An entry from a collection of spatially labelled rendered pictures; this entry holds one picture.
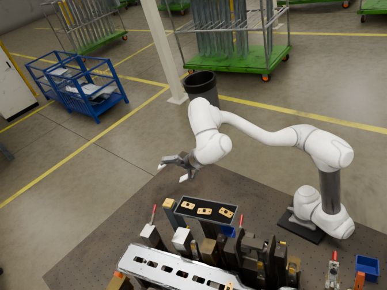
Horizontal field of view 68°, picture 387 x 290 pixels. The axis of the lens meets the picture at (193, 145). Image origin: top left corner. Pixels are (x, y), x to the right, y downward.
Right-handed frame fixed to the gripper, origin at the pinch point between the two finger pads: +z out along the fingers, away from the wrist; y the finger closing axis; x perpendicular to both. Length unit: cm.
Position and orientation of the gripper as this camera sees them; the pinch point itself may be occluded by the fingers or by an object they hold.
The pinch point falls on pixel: (170, 172)
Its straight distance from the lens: 145.0
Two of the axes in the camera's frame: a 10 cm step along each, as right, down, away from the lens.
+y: -7.7, -5.1, -3.8
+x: -2.2, 7.8, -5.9
